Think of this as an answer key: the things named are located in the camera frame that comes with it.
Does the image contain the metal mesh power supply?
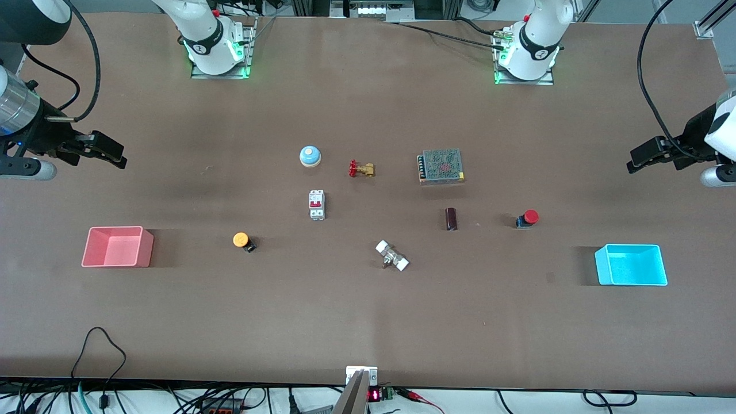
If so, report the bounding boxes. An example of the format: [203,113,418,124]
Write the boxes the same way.
[417,148,466,185]

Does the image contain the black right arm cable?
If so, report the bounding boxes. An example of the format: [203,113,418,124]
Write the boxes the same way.
[22,0,102,122]

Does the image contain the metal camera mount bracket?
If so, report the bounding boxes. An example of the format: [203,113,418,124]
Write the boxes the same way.
[332,365,380,414]

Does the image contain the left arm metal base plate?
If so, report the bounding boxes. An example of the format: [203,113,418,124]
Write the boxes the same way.
[493,29,555,86]

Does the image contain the black cable across table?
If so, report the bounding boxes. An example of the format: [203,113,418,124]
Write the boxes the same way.
[384,17,507,51]

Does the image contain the pink plastic box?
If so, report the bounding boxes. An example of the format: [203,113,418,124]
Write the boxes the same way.
[81,226,155,269]

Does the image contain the red alligator clip lead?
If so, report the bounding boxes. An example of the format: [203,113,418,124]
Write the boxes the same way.
[397,387,446,414]

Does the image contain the thin black looped cable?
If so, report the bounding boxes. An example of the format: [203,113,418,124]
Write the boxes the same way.
[70,327,128,403]

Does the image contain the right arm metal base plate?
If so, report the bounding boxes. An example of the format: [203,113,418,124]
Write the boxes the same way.
[190,16,256,80]

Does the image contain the black orange power strip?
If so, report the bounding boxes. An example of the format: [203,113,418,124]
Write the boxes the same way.
[194,397,245,414]

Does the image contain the black coiled cable under edge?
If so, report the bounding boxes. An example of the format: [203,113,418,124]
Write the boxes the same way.
[582,389,638,408]

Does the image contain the silver valve white caps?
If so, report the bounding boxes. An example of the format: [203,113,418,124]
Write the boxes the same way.
[375,240,410,272]

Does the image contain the silver aluminium frame profile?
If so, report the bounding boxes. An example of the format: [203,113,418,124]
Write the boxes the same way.
[694,0,736,39]

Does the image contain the light blue plastic box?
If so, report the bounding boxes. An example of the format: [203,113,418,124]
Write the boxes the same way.
[594,244,669,286]

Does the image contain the silver control box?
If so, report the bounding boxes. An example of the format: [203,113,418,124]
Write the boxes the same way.
[329,0,416,22]

